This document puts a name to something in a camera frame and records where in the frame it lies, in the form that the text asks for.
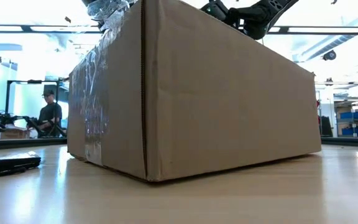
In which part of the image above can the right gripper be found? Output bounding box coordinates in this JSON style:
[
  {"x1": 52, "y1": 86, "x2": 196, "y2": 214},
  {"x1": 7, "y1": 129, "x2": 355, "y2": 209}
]
[{"x1": 201, "y1": 0, "x2": 231, "y2": 22}]

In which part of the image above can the taped brown cardboard box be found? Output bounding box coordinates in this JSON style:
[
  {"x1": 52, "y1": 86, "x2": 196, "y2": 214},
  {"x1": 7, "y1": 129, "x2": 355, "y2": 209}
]
[{"x1": 67, "y1": 0, "x2": 323, "y2": 183}]

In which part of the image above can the shelf with blue bins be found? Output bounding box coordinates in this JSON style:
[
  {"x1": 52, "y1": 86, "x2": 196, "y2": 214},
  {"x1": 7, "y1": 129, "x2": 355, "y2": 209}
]
[{"x1": 335, "y1": 105, "x2": 358, "y2": 138}]

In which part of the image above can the person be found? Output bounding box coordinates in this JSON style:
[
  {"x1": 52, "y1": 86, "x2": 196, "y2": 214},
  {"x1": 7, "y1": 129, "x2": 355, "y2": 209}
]
[{"x1": 37, "y1": 89, "x2": 64, "y2": 138}]

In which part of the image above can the small background cardboard box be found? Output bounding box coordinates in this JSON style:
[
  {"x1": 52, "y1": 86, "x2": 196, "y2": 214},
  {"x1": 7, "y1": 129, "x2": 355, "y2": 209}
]
[{"x1": 0, "y1": 126, "x2": 31, "y2": 140}]

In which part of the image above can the grey mesh zipper pouch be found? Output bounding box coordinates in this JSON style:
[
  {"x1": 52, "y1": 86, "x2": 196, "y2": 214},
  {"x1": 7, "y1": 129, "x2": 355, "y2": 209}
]
[{"x1": 0, "y1": 151, "x2": 42, "y2": 179}]

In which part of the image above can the black background rig frame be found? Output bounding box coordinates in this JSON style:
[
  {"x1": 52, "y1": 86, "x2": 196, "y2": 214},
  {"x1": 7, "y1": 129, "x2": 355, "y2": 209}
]
[{"x1": 4, "y1": 79, "x2": 68, "y2": 138}]

